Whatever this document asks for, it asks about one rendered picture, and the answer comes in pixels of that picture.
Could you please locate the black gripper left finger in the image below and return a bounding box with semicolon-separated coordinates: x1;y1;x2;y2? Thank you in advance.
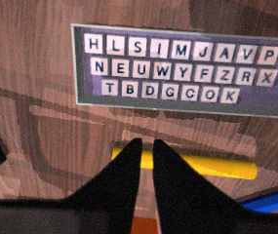
0;137;142;234

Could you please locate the grey keyboard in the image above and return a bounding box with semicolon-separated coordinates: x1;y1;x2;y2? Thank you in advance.
70;23;278;118

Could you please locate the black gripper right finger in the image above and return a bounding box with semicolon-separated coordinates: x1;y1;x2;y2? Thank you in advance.
152;139;278;234

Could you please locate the yellow stylus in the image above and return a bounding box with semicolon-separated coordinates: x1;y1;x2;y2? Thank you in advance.
112;146;257;179

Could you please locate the blue stylus with grey tip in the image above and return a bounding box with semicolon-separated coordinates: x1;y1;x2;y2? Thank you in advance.
239;191;278;213

